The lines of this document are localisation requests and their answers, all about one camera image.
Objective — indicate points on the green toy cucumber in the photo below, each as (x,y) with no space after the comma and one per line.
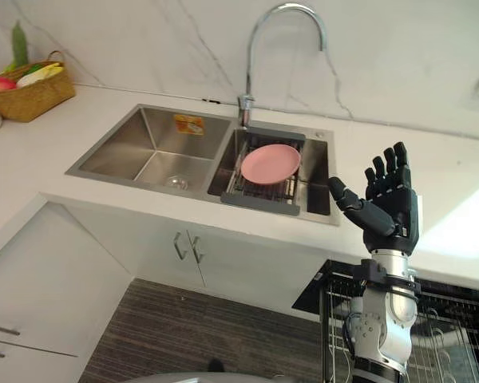
(19,46)

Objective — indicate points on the white sink cabinet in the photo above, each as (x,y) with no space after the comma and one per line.
(191,247)

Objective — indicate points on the sink drain strainer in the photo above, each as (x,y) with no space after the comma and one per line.
(177,182)

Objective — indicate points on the yellow toy corn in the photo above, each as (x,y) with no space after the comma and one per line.
(50,70)

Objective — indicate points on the red toy apple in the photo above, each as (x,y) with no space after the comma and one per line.
(0,84)

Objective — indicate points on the pink plastic plate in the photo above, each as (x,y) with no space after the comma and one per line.
(270,164)

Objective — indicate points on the white drawer cabinet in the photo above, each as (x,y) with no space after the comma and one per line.
(44,291)

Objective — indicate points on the woven wicker basket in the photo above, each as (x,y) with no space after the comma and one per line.
(32,95)

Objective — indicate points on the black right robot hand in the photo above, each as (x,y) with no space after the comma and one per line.
(387,203)

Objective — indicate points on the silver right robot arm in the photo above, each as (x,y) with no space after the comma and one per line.
(387,315)

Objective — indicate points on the stainless steel double sink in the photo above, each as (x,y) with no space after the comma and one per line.
(175,155)

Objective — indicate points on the orange sink sticker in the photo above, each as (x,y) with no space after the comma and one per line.
(188,125)

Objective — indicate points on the black dishwasher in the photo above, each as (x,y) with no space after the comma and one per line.
(443,319)

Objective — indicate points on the grey sink drying rack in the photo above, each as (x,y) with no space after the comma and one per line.
(263,175)

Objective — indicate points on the chrome gooseneck faucet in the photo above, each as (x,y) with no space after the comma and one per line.
(259,60)

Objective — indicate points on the white toy radish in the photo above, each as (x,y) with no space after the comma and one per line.
(31,79)

